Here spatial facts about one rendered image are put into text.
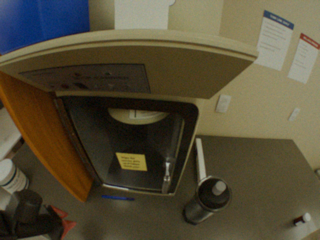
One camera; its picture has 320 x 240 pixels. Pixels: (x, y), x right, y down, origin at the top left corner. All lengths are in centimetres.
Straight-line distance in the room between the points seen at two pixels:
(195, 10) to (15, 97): 36
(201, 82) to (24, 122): 35
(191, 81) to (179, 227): 52
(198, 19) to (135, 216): 61
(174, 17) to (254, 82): 68
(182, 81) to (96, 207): 58
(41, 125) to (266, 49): 94
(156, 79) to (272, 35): 73
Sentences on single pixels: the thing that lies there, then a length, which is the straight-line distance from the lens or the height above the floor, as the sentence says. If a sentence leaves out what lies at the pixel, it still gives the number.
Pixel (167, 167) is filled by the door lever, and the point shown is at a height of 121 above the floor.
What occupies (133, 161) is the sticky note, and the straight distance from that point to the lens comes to 38.
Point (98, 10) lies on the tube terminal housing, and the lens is 25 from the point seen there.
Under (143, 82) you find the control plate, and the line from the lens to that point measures 17.
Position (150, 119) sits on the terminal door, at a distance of 26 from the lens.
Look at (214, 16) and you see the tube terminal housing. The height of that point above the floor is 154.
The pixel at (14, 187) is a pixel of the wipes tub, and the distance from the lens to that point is 82.
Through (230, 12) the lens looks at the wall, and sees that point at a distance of 71.
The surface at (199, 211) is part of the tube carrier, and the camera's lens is 44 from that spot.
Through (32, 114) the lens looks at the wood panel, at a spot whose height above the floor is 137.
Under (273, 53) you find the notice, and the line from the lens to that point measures 85.
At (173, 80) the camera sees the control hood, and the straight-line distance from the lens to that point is 16.
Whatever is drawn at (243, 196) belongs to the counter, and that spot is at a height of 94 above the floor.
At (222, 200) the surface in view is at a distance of 39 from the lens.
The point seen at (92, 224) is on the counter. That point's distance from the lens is 62.
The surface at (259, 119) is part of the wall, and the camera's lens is 102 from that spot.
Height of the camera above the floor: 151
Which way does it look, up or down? 38 degrees down
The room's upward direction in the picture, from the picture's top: 4 degrees clockwise
